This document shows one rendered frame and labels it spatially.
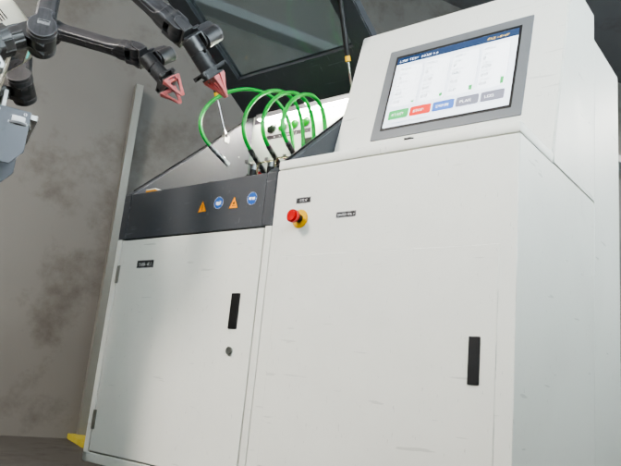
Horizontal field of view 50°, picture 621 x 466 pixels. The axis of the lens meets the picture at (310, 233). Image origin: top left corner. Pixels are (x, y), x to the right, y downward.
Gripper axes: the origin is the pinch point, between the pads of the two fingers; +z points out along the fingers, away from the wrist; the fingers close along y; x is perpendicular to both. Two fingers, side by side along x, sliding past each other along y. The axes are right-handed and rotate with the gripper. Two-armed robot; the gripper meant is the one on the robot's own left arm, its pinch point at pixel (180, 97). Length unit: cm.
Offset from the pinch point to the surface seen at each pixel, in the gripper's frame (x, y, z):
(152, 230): 38, 5, 34
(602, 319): -26, -54, 143
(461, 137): 0, -86, 81
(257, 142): -31.5, 30.2, 19.6
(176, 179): 12.3, 20.1, 18.6
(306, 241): 26, -46, 73
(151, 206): 33.0, 4.9, 26.9
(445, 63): -42, -62, 58
